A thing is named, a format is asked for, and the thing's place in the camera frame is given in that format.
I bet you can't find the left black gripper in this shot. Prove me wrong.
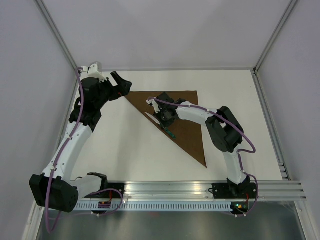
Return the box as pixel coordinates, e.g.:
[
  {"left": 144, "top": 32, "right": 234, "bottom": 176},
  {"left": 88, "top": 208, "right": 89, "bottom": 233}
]
[{"left": 94, "top": 71, "right": 132, "bottom": 109}]

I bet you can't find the green handled knife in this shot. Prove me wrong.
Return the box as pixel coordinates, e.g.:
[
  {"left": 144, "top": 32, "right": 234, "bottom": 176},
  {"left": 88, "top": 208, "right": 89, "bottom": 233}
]
[{"left": 144, "top": 112, "right": 176, "bottom": 140}]

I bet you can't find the brown cloth napkin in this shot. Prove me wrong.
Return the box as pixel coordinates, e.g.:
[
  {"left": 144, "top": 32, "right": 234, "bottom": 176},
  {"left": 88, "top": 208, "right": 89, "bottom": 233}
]
[{"left": 125, "top": 90, "right": 207, "bottom": 167}]

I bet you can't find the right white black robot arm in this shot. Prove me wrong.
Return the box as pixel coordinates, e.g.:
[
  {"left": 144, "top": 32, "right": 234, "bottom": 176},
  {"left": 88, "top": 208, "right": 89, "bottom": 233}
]
[{"left": 146, "top": 92, "right": 258, "bottom": 199}]

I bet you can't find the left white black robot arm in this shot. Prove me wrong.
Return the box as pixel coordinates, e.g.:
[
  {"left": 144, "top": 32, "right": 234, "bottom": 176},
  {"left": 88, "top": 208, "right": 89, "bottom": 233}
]
[{"left": 29, "top": 69, "right": 133, "bottom": 213}]

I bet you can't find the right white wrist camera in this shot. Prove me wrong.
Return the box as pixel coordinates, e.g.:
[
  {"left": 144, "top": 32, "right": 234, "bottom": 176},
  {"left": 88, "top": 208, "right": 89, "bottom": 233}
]
[{"left": 146, "top": 97, "right": 161, "bottom": 114}]

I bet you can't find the white slotted cable duct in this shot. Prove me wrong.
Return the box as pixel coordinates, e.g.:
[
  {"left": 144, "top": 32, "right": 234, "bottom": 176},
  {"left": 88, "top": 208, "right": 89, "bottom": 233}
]
[{"left": 74, "top": 200, "right": 232, "bottom": 212}]

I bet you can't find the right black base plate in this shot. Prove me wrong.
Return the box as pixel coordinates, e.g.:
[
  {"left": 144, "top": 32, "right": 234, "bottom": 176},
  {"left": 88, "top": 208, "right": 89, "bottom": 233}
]
[{"left": 208, "top": 183, "right": 258, "bottom": 200}]

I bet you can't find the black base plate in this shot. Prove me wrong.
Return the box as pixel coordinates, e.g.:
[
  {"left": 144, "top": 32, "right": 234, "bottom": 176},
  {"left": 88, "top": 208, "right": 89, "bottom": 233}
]
[
  {"left": 208, "top": 183, "right": 258, "bottom": 200},
  {"left": 106, "top": 182, "right": 125, "bottom": 200}
]

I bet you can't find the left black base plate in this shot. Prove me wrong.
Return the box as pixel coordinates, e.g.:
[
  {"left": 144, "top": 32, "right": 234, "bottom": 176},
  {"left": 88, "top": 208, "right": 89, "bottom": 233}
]
[{"left": 106, "top": 182, "right": 125, "bottom": 200}]

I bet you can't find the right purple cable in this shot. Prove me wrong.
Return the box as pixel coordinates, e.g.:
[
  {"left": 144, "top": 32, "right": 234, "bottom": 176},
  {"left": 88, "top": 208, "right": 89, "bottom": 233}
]
[{"left": 147, "top": 97, "right": 260, "bottom": 217}]

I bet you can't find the left aluminium frame post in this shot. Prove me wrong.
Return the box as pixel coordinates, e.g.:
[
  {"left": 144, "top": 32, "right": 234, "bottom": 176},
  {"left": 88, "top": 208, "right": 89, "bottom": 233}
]
[{"left": 33, "top": 0, "right": 82, "bottom": 76}]

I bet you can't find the aluminium frame post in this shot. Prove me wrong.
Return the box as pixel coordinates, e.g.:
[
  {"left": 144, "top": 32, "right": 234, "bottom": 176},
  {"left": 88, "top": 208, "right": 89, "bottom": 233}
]
[
  {"left": 33, "top": 0, "right": 82, "bottom": 76},
  {"left": 252, "top": 0, "right": 300, "bottom": 75}
]

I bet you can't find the aluminium mounting rail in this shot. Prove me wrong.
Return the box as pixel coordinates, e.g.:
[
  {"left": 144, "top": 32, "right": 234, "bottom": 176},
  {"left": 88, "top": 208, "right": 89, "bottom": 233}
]
[{"left": 121, "top": 180, "right": 307, "bottom": 201}]

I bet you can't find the right aluminium frame post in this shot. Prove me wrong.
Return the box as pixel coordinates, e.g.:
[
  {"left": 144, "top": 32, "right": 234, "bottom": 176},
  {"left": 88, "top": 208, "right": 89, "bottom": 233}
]
[{"left": 252, "top": 0, "right": 300, "bottom": 75}]

